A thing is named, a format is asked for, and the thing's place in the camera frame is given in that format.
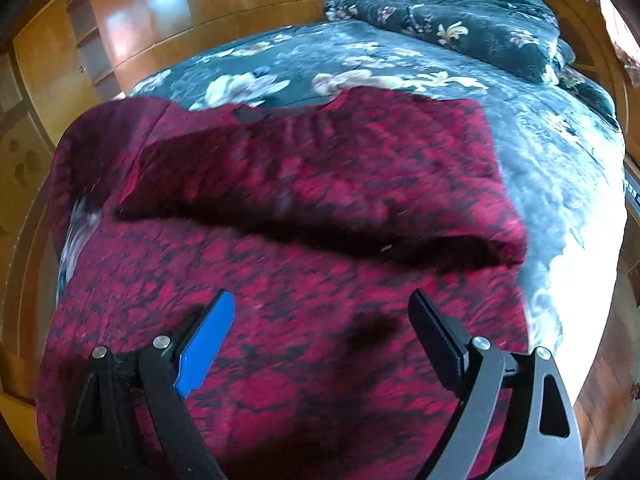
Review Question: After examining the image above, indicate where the red black knit sweater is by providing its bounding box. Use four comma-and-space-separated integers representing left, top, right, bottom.
36, 87, 528, 479

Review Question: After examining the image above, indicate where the dark floral bed quilt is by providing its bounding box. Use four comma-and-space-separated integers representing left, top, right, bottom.
131, 21, 627, 398

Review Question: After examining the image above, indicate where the folded dark floral duvet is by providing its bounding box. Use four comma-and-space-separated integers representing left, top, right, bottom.
323, 0, 576, 86

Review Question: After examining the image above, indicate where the glossy wooden wardrobe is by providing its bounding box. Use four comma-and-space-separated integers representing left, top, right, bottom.
0, 0, 346, 146

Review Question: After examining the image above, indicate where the round wooden headboard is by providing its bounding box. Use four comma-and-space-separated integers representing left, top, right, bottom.
544, 0, 630, 134

